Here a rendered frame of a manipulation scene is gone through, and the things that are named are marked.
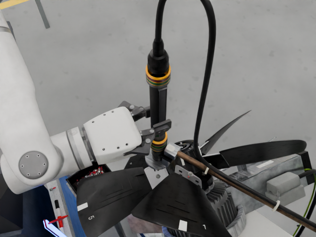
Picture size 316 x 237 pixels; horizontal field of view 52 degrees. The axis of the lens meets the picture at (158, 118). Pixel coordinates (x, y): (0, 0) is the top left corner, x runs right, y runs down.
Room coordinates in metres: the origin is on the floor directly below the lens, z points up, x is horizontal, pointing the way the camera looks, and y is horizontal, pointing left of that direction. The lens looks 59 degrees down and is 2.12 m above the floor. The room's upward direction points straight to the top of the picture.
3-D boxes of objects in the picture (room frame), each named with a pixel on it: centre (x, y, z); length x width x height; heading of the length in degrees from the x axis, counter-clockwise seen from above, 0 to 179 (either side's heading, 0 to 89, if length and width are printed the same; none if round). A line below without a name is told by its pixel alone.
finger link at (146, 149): (0.29, 0.05, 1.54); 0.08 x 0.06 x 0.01; 54
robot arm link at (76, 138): (0.29, 0.16, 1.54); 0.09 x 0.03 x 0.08; 24
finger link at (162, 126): (0.32, 0.00, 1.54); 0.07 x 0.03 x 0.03; 114
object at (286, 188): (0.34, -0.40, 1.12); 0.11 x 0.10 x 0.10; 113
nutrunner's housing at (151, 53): (0.36, 0.00, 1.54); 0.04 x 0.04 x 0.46
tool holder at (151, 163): (0.35, -0.01, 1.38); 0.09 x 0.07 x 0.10; 58
